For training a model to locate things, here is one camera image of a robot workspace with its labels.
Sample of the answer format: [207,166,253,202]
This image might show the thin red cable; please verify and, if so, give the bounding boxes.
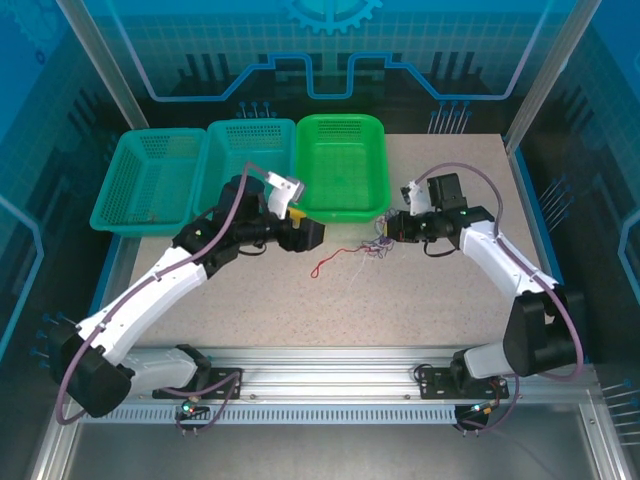
[309,243,369,279]

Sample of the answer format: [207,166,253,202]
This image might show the bright green plastic basket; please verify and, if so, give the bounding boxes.
[294,113,392,225]

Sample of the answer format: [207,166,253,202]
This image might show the narrow teal plastic basket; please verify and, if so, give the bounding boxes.
[192,118,297,221]

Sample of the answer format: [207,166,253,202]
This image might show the wide teal plastic basket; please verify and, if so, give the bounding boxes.
[88,127,207,236]

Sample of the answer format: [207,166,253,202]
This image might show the left arm purple harness cable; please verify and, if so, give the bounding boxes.
[55,160,274,437]

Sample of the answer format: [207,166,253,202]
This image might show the arm purple harness cable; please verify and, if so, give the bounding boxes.
[412,162,585,436]
[55,160,274,437]

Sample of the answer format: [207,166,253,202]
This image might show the aluminium mounting rail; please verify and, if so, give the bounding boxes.
[124,346,597,402]

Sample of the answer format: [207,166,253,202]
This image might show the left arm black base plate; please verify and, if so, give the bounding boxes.
[152,367,245,401]

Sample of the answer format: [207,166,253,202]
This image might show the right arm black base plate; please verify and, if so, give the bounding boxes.
[417,366,511,401]

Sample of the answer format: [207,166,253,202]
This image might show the white slotted cable duct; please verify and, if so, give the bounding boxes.
[79,403,461,427]

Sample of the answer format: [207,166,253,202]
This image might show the right arm purple harness cable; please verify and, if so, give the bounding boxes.
[412,162,585,436]

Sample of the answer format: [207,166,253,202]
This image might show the aluminium frame post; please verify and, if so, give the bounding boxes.
[502,0,604,151]

